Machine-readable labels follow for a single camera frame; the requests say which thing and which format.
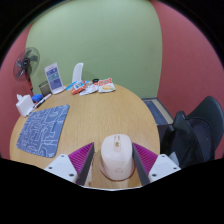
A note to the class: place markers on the acrylic sign stand blue card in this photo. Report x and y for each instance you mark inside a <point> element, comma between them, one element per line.
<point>55,78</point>

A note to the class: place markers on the white tissue box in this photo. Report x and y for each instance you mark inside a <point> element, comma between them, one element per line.
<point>25,106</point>

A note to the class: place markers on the orange and white snack packet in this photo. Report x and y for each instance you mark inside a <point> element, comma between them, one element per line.
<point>106,85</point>

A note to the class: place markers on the white marker black cap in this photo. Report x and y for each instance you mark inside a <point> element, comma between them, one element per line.
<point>33,109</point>

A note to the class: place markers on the white marker red cap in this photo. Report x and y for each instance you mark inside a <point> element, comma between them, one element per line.
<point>43,101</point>

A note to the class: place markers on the light blue snack packet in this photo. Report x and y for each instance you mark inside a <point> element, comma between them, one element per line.
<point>70,86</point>

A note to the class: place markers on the orange-red snack packet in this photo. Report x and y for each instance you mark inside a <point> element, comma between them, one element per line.
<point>78,87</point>

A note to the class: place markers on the pale pink computer mouse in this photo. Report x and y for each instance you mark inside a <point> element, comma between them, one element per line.
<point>116,158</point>

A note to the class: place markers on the blue patterned mouse pad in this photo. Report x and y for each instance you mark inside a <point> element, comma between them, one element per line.
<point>43,131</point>

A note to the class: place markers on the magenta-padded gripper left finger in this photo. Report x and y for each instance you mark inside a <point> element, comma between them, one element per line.
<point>65,165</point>

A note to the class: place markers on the blue whiteboard eraser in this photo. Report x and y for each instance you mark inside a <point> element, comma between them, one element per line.
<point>37,98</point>

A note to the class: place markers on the black standing fan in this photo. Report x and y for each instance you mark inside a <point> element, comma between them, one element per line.
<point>26,63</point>

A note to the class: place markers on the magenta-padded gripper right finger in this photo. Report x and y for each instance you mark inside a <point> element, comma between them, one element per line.
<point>160,165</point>

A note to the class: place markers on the small black clip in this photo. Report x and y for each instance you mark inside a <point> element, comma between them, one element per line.
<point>95,80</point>

